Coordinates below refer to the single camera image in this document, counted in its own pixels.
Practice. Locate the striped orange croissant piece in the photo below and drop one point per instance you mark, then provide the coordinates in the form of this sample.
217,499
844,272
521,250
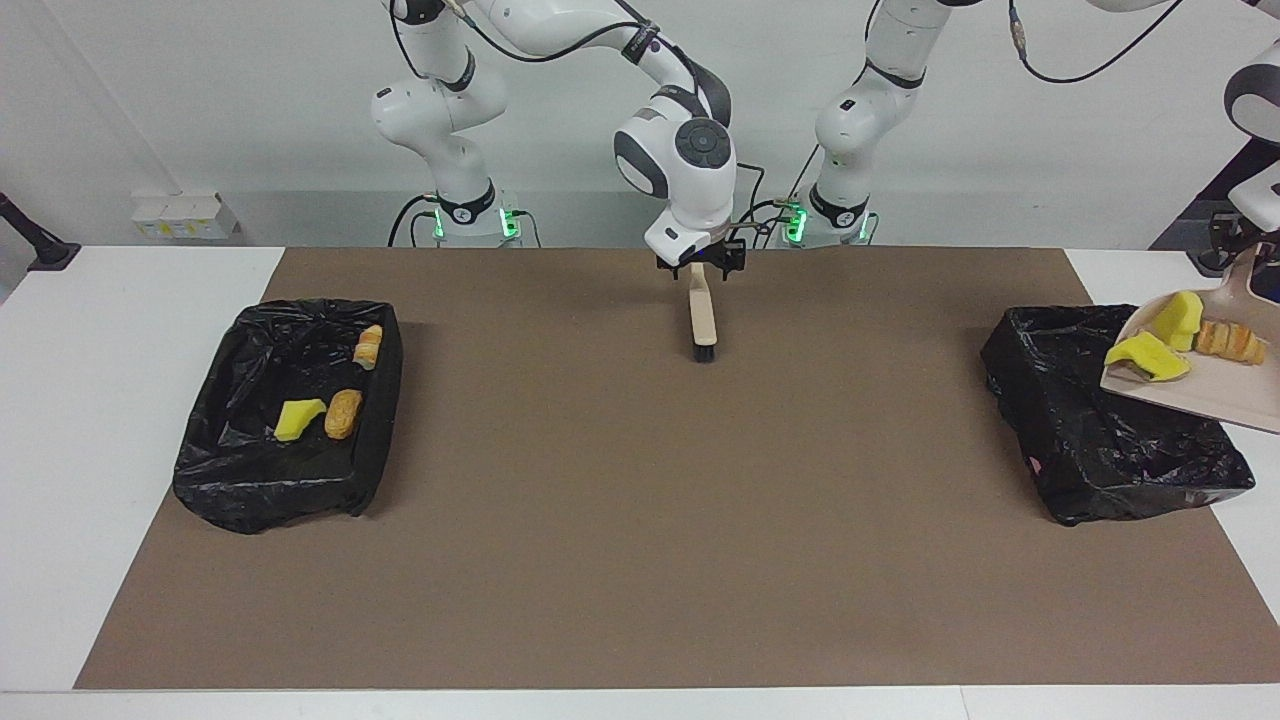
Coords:
1235,343

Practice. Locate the brown bread roll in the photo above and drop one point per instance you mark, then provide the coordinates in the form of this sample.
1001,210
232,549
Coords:
343,414

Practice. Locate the plain yellow sponge piece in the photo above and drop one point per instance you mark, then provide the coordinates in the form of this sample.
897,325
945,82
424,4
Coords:
295,418

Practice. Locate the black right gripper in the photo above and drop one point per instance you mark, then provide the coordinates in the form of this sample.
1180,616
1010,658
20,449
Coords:
728,255

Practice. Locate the black clamp stand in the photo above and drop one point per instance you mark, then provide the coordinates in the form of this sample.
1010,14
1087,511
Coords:
40,245
1215,265

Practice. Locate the beige brush with black bristles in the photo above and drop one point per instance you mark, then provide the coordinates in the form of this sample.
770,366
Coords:
703,310

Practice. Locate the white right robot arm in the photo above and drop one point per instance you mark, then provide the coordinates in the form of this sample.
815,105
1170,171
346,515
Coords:
680,150

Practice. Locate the yellow and green sponge piece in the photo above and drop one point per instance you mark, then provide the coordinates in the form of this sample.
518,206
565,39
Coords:
1150,355

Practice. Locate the bin lined with black bag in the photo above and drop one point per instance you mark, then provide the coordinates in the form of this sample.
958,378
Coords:
1100,460
250,480

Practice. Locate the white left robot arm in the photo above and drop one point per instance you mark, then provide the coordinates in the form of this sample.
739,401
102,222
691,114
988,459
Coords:
870,110

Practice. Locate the notched yellow sponge piece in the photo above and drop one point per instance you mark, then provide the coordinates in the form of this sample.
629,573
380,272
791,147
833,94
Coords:
1180,315

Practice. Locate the cream pastry piece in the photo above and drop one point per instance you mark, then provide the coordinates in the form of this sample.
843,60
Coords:
369,346

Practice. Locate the beige plastic dustpan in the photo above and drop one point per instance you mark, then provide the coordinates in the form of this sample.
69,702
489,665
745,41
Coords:
1200,390

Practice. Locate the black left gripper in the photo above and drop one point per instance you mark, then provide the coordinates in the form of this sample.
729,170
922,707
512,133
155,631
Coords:
1235,235

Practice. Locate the brown table mat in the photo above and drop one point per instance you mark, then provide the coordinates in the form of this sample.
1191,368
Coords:
650,500

